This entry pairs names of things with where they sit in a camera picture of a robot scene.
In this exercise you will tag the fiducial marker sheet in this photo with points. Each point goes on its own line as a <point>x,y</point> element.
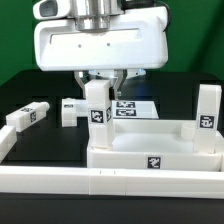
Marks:
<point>134,109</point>

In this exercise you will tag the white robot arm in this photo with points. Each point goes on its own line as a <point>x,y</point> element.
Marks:
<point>92,16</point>

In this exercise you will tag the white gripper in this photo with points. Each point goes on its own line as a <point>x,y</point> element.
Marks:
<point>135,40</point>

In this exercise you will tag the white U-shaped fence frame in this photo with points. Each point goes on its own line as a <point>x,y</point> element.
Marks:
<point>97,181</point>

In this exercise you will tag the white desk top tray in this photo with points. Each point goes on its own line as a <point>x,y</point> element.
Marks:
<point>156,145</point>

